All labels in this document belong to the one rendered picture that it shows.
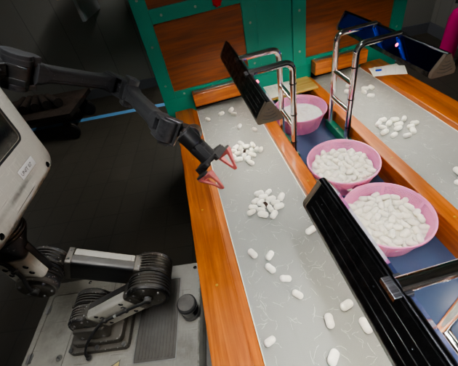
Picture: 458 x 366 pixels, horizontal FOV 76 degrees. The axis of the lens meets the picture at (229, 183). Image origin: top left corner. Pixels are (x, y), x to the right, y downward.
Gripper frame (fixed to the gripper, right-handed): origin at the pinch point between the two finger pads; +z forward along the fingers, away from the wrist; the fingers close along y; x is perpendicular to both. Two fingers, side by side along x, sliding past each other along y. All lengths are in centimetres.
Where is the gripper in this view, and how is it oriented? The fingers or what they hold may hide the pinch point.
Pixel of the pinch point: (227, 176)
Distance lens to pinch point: 94.0
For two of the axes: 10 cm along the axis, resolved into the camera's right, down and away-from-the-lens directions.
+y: -4.4, 6.7, -6.0
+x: 5.7, -3.1, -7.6
